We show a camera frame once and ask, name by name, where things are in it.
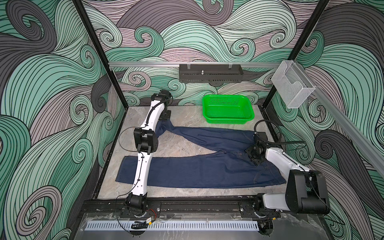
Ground dark blue denim trousers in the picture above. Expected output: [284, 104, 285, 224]
[115, 119, 287, 189]

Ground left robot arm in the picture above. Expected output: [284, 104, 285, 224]
[125, 90, 173, 214]

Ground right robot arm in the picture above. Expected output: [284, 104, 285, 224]
[246, 120, 331, 215]

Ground green plastic basket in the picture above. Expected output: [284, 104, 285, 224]
[202, 95, 255, 125]

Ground black perforated wall shelf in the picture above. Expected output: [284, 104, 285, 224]
[179, 65, 244, 86]

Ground black front mounting rail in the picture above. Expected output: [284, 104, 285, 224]
[80, 196, 319, 218]

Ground back aluminium rail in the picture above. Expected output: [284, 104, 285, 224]
[108, 61, 281, 69]

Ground aluminium rail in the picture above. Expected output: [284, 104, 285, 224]
[299, 66, 384, 175]
[108, 61, 281, 69]

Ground clear plastic wall bin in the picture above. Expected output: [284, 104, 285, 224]
[272, 61, 315, 109]

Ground right aluminium rail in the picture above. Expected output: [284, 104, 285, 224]
[299, 66, 384, 175]

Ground white slotted cable duct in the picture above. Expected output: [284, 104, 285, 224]
[85, 220, 259, 232]

